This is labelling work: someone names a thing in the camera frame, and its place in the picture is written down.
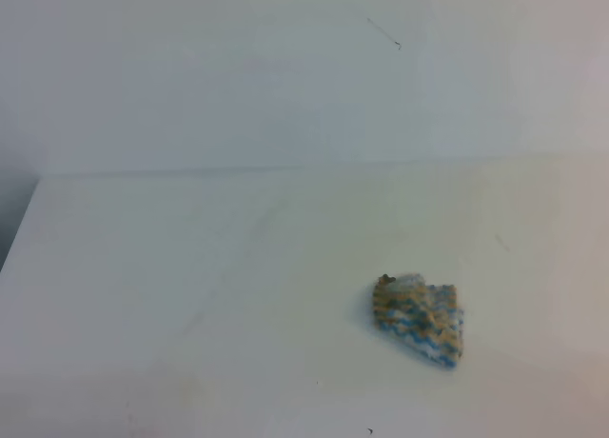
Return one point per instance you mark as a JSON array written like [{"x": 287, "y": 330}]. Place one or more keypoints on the blue white striped rag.
[{"x": 428, "y": 319}]

